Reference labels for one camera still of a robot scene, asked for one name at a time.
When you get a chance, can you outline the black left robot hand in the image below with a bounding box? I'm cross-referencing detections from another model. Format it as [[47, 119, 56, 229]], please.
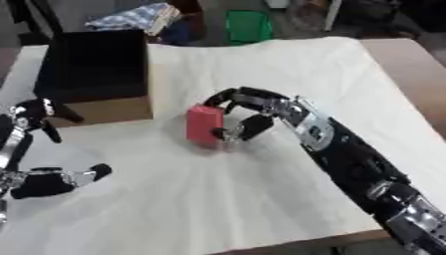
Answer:
[[0, 97, 113, 201]]

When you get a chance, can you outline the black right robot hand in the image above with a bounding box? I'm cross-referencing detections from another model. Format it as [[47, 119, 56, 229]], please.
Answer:
[[202, 86, 300, 143]]

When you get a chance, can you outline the red rectangular block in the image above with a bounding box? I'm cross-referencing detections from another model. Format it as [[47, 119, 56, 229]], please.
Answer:
[[184, 103, 227, 146]]

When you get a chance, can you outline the cardboard box with black inside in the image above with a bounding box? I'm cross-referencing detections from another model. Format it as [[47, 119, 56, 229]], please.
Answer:
[[33, 29, 155, 129]]

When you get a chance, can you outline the green bag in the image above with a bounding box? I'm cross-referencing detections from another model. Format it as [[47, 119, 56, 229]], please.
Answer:
[[223, 9, 276, 46]]

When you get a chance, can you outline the blue white checked cloth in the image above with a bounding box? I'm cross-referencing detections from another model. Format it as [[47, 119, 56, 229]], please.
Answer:
[[84, 2, 183, 36]]

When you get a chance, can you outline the black bag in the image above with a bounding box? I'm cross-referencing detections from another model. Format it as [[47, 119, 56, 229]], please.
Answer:
[[341, 0, 446, 38]]

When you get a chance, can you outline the black chair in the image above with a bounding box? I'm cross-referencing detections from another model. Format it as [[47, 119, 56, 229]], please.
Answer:
[[5, 0, 67, 47]]

